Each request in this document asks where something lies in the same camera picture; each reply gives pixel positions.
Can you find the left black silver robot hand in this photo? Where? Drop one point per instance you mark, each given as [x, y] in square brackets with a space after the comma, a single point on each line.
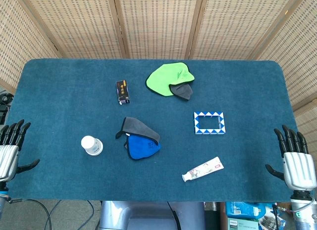
[10, 160]

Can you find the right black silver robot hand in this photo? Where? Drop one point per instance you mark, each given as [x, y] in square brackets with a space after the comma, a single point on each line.
[298, 168]

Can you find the white paper cup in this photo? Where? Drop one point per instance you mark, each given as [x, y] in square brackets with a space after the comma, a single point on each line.
[90, 144]

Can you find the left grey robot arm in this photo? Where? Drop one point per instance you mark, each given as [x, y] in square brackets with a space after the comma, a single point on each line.
[2, 193]

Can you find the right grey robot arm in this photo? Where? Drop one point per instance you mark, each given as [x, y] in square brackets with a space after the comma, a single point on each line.
[303, 210]

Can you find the black equipment beside table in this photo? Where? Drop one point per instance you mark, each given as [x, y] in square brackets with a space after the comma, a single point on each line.
[3, 106]

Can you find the blue cardboard box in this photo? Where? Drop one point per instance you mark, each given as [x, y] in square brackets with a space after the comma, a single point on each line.
[244, 210]

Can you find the green white Philips box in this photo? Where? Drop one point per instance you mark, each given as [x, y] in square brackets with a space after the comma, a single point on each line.
[241, 224]

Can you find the teal carpet table mat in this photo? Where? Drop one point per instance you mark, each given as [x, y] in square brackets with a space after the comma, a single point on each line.
[74, 104]

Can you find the white floral printed tube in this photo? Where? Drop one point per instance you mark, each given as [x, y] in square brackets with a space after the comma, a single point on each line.
[203, 169]

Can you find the blue white snake puzzle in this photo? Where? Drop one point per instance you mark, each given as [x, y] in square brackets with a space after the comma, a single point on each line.
[196, 123]

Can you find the small black carton box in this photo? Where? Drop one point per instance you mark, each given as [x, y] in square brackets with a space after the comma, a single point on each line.
[122, 91]

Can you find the blue and grey cloth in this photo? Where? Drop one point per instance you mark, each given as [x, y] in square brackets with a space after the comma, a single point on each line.
[142, 147]

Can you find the grey robot torso base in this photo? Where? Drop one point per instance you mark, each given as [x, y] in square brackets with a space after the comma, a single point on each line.
[148, 215]

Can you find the green and grey cloth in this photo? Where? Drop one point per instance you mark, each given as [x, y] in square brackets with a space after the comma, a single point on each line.
[163, 79]

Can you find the woven bamboo folding screen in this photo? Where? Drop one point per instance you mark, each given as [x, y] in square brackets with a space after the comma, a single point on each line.
[158, 22]

